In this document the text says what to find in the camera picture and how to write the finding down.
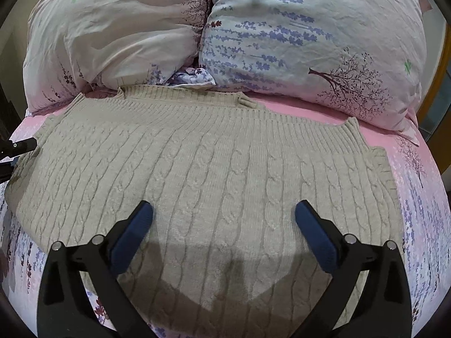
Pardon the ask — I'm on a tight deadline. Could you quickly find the pale pink floral pillow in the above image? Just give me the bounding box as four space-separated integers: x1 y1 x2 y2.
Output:
23 0 216 115

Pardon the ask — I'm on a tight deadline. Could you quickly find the beige cable-knit sweater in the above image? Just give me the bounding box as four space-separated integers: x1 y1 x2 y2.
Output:
5 84 406 338

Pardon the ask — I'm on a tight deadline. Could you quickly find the blue floral tree-print pillow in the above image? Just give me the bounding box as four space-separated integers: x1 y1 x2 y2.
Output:
198 0 435 146

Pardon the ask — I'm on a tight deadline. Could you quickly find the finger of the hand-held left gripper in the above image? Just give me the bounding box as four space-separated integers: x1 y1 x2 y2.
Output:
0 138 38 158
0 161 15 184

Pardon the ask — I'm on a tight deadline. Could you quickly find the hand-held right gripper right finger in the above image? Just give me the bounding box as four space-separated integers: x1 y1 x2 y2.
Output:
292 200 413 338

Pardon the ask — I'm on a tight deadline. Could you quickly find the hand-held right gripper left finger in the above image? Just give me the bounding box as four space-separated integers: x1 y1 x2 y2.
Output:
37 201 156 338

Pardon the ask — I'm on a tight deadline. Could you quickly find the pink floral bed sheet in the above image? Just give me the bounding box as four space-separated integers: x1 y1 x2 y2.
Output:
0 88 451 338

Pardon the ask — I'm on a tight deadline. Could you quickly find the crumpled floral cloth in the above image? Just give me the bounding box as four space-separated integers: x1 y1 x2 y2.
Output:
168 66 216 87

